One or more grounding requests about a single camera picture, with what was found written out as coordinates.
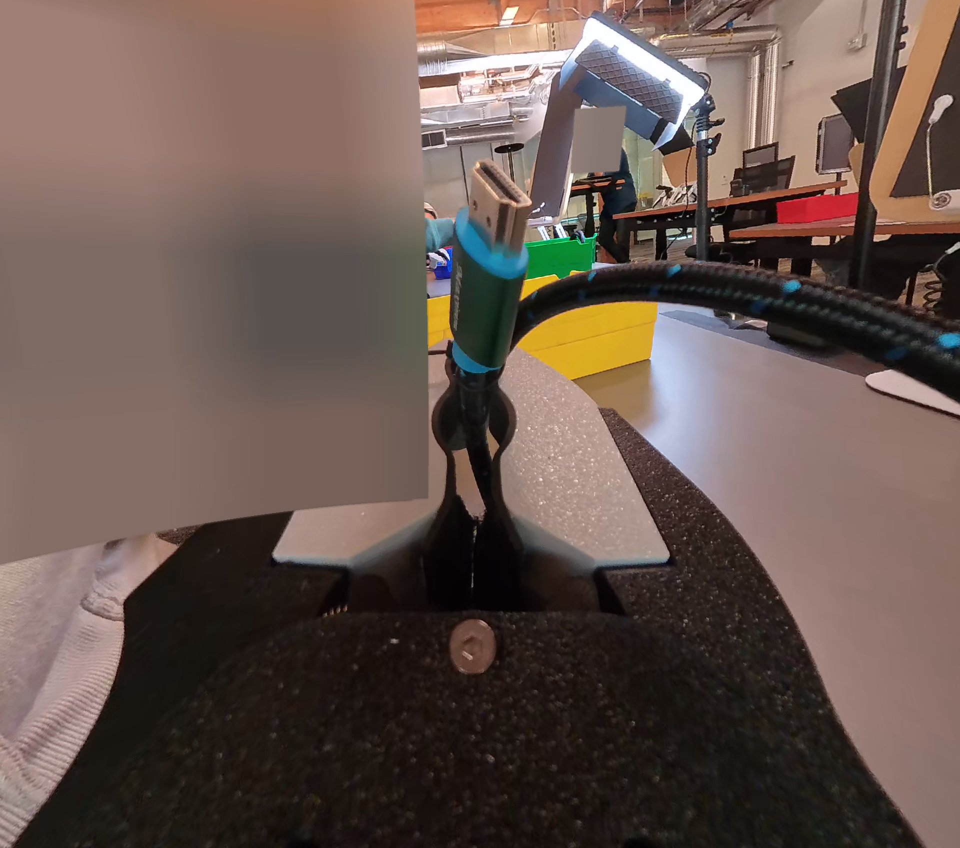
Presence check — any green plastic bin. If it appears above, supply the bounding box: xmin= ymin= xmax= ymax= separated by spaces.
xmin=523 ymin=233 xmax=599 ymax=281

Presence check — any red plastic bin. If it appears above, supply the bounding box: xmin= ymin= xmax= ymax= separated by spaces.
xmin=776 ymin=191 xmax=860 ymax=227

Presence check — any black metal pole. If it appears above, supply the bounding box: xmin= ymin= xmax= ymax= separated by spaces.
xmin=855 ymin=0 xmax=925 ymax=290

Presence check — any black office chair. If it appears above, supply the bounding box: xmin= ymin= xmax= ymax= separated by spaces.
xmin=731 ymin=143 xmax=796 ymax=197

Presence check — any studio light panel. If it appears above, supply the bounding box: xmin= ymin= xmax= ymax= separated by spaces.
xmin=562 ymin=11 xmax=710 ymax=153

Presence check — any grey reflector panel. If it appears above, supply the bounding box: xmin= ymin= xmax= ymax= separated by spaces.
xmin=527 ymin=75 xmax=582 ymax=219

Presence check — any grey desk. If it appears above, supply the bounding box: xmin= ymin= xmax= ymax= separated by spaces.
xmin=573 ymin=308 xmax=960 ymax=848

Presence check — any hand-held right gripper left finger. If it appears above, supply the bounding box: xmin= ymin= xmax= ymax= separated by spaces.
xmin=272 ymin=353 xmax=460 ymax=570

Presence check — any black board with tan frame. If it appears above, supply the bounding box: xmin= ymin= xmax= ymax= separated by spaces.
xmin=847 ymin=0 xmax=960 ymax=219

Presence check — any person's cream hoodie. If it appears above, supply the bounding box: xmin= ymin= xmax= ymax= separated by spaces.
xmin=0 ymin=533 xmax=181 ymax=830

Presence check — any computer monitor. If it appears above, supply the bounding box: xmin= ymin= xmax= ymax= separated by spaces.
xmin=816 ymin=113 xmax=856 ymax=176

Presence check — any black braided HDMI cable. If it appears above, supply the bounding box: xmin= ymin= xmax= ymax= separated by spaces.
xmin=448 ymin=159 xmax=960 ymax=515

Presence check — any black light stand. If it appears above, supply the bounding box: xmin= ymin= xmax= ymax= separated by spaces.
xmin=688 ymin=94 xmax=727 ymax=264

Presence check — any wooden office table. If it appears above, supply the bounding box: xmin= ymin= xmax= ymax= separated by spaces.
xmin=611 ymin=180 xmax=849 ymax=264
xmin=727 ymin=214 xmax=960 ymax=309

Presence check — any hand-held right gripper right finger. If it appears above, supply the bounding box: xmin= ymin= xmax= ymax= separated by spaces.
xmin=487 ymin=347 xmax=672 ymax=570

